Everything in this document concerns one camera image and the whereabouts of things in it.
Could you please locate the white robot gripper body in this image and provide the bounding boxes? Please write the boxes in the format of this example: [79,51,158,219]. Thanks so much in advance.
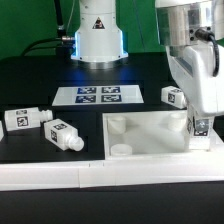
[166,43,224,117]

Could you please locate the white square tabletop part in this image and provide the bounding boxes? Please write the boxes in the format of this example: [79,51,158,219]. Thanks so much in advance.
[102,110,224,160]

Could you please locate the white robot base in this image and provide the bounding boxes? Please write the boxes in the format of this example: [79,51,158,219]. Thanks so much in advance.
[71,0,128,69]

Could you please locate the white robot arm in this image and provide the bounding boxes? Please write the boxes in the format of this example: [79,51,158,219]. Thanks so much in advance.
[155,0,224,117]

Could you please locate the white sheet with markers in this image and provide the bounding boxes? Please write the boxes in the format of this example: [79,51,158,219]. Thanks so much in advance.
[52,85,143,106]

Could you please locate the white U-shaped fence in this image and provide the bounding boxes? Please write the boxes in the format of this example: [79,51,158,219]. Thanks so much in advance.
[0,112,224,193]

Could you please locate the black cables behind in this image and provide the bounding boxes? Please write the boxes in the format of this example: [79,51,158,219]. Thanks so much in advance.
[20,0,78,57]

